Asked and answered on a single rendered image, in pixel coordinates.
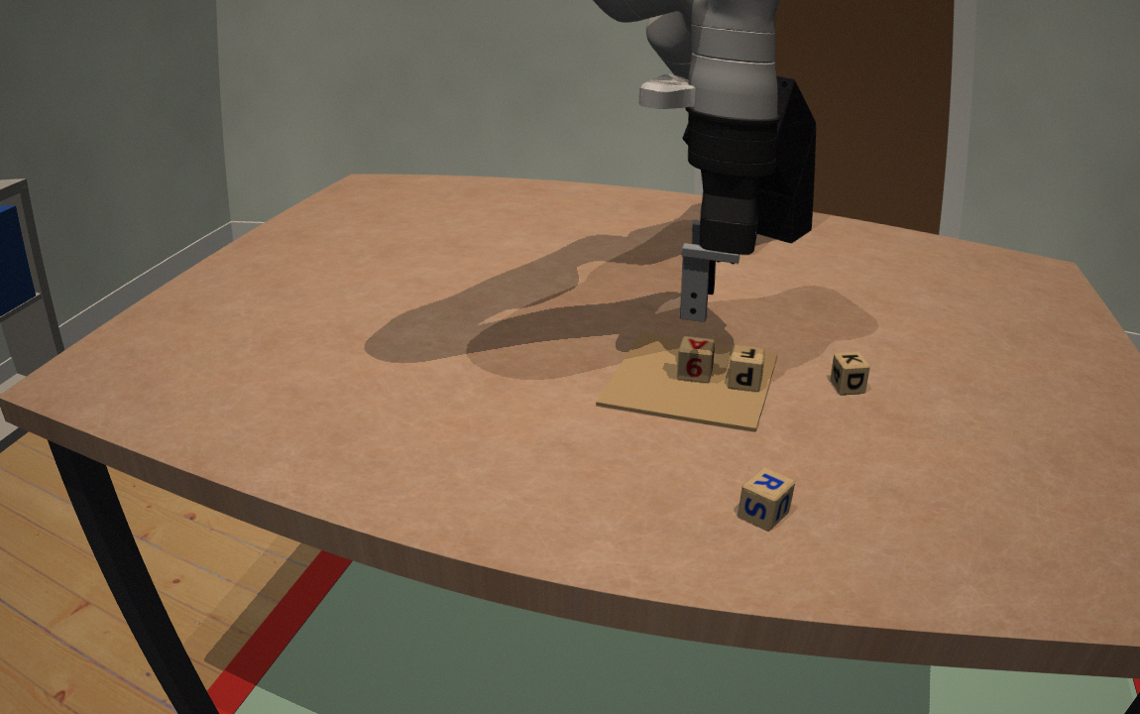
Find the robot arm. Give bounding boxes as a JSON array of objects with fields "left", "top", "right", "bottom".
[{"left": 593, "top": 0, "right": 780, "bottom": 79}]

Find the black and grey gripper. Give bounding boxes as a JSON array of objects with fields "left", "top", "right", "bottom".
[{"left": 640, "top": 52, "right": 780, "bottom": 322}]

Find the tan flat mat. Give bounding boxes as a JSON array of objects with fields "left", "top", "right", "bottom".
[{"left": 596, "top": 333, "right": 777, "bottom": 432}]

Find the tan wooden letter block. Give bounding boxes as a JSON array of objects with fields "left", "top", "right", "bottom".
[
  {"left": 830, "top": 352, "right": 870, "bottom": 396},
  {"left": 728, "top": 344, "right": 765, "bottom": 392},
  {"left": 677, "top": 336, "right": 715, "bottom": 383},
  {"left": 738, "top": 466, "right": 795, "bottom": 532}
]

